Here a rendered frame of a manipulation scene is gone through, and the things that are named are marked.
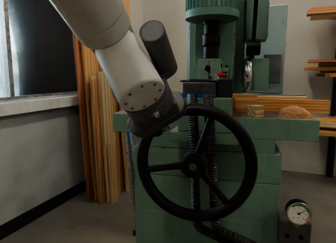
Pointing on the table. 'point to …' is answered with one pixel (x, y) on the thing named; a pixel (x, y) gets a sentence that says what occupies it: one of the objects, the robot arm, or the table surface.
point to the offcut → (255, 111)
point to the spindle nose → (211, 38)
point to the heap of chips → (294, 113)
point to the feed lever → (251, 47)
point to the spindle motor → (212, 6)
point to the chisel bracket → (218, 64)
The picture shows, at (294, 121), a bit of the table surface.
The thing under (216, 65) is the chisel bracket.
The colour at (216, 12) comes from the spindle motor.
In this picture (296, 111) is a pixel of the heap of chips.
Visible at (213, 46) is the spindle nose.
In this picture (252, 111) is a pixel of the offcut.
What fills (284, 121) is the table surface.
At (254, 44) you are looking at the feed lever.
